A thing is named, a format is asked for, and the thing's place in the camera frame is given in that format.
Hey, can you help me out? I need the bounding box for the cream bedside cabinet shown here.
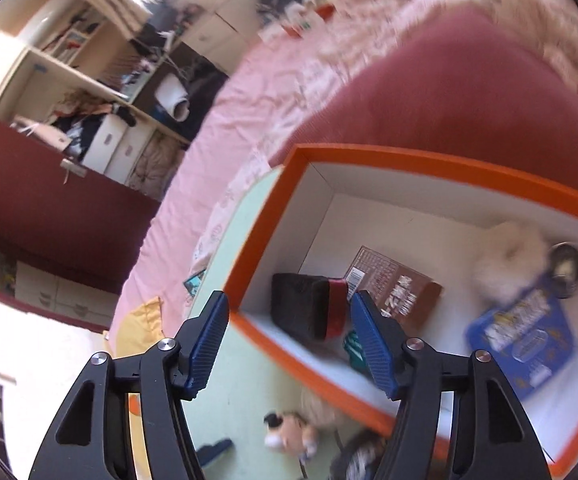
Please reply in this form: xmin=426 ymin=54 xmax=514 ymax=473
xmin=176 ymin=0 xmax=270 ymax=76

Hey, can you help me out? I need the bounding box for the dark red door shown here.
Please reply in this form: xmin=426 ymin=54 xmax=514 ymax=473
xmin=0 ymin=110 xmax=162 ymax=296

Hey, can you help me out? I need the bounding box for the cream shelf unit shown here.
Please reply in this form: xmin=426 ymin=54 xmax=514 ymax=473
xmin=0 ymin=0 xmax=192 ymax=201

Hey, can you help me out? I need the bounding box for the peach cartoon figurine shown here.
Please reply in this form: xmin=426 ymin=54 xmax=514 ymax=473
xmin=263 ymin=411 xmax=320 ymax=458

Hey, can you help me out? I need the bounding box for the green cartoon print desktop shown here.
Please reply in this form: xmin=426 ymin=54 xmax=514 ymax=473
xmin=129 ymin=165 xmax=400 ymax=480

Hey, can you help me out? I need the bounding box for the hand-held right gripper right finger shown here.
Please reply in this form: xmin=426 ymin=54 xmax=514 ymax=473
xmin=350 ymin=290 xmax=552 ymax=480

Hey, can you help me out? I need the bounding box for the small orange box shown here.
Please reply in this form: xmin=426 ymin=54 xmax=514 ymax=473
xmin=289 ymin=4 xmax=337 ymax=38

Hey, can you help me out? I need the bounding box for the white paper roll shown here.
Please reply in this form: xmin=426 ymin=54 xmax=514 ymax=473
xmin=154 ymin=72 xmax=190 ymax=123

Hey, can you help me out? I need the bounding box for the white storage box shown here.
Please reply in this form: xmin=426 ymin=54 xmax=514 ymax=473
xmin=81 ymin=112 xmax=130 ymax=181
xmin=111 ymin=125 xmax=157 ymax=186

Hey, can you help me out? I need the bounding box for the brown printed box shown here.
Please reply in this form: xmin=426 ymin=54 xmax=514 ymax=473
xmin=344 ymin=246 xmax=444 ymax=336

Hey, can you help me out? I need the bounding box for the black white patterned pouch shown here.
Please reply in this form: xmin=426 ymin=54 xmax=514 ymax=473
xmin=330 ymin=427 xmax=387 ymax=480

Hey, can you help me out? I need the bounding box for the white fluffy pom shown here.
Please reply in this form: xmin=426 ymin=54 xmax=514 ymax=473
xmin=471 ymin=220 xmax=552 ymax=306

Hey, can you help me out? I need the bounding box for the cream drawer cabinet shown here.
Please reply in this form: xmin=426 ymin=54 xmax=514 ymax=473
xmin=0 ymin=245 xmax=120 ymax=331

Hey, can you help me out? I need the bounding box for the maroon pillow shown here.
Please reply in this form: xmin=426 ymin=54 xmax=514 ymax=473
xmin=269 ymin=10 xmax=578 ymax=196

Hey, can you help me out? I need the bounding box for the orange cardboard box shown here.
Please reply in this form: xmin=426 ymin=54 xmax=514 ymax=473
xmin=224 ymin=144 xmax=578 ymax=478

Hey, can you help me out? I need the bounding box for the beige fluffy pom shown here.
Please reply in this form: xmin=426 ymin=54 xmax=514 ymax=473
xmin=299 ymin=390 xmax=350 ymax=431

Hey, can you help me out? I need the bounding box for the yellow cloth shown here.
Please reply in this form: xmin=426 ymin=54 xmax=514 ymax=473
xmin=109 ymin=297 xmax=164 ymax=480

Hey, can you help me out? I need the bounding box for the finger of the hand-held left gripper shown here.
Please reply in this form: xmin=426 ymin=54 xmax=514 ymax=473
xmin=195 ymin=438 xmax=234 ymax=467

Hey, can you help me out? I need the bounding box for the round metal tin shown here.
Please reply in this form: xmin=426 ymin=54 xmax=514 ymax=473
xmin=549 ymin=241 xmax=578 ymax=298

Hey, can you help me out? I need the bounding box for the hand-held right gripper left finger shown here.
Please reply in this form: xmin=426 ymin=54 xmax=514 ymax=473
xmin=28 ymin=290 xmax=230 ymax=480

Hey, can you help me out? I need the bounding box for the blue plastic packet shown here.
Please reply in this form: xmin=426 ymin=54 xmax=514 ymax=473
xmin=464 ymin=285 xmax=578 ymax=401

